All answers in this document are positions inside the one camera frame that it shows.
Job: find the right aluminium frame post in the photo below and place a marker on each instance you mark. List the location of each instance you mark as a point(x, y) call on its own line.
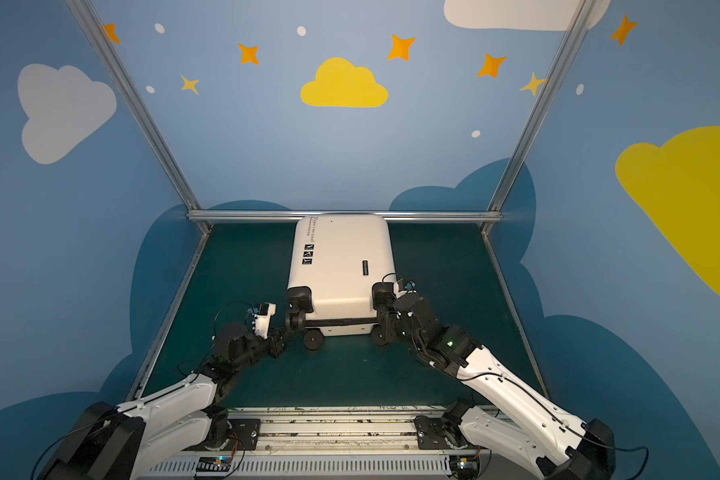
point(545, 97)

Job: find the small circuit board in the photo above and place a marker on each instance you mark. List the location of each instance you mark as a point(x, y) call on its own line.
point(464, 468)
point(214, 467)

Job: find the black white suitcase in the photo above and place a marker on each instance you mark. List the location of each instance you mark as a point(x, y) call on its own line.
point(342, 270)

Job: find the left small circuit board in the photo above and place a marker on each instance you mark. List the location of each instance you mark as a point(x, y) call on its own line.
point(214, 467)

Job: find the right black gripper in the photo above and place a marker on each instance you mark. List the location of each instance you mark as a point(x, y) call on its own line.
point(400, 309)

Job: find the rear aluminium crossbar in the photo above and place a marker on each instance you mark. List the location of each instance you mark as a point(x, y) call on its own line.
point(247, 216)

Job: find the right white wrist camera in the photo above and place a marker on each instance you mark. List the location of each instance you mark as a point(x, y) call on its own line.
point(404, 286)

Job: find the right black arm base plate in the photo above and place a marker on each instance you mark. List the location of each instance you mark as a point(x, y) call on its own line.
point(438, 434)

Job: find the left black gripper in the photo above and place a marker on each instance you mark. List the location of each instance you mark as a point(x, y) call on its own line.
point(278, 342)

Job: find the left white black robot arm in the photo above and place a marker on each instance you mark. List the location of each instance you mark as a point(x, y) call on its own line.
point(124, 441)

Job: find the right small circuit board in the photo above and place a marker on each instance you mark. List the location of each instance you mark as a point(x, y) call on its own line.
point(464, 468)

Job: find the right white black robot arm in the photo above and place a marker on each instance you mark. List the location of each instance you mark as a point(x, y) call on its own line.
point(535, 434)

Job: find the aluminium front rail frame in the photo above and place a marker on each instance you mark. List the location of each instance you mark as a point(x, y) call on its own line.
point(333, 428)

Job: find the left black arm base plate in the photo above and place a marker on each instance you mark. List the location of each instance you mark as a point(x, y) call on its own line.
point(235, 434)

